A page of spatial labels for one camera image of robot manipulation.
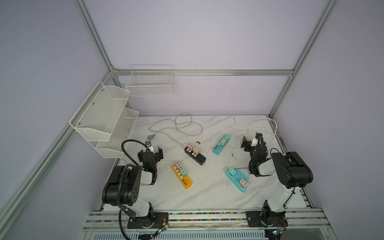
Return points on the white wire basket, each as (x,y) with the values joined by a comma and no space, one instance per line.
(151,80)

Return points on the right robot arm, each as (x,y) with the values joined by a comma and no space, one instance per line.
(291,170)

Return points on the white mesh two-tier shelf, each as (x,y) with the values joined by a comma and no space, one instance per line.
(104,120)

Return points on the green adapter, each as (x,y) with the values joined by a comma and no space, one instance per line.
(183,172)

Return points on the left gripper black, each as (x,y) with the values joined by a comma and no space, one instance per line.
(150,154)

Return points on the blue power strip far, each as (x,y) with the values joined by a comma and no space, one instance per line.
(218,148)

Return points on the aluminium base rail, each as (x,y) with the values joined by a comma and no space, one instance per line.
(297,224)

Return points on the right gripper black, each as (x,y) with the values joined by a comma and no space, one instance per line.
(252,145)

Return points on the teal power strip near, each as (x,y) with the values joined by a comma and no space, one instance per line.
(242,173)

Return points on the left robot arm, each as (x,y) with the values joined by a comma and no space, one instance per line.
(123,186)

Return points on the aluminium frame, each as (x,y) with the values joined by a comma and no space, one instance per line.
(23,196)

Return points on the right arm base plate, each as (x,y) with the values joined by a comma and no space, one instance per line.
(258,219)

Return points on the green adapter far strip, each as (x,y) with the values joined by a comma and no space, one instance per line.
(223,142)

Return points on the orange power strip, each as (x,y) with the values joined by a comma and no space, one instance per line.
(185,181)

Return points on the teal adapter near strip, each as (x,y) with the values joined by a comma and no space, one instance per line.
(232,171)

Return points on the pink adapter black strip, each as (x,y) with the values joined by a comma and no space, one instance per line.
(190,146)
(195,150)

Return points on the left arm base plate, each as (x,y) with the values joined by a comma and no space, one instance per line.
(154,221)

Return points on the teal adapter strip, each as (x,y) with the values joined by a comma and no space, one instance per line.
(232,171)
(227,137)

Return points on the teal adapter far strip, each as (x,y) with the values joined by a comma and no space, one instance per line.
(227,137)

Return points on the black power strip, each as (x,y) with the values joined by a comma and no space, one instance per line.
(199,158)

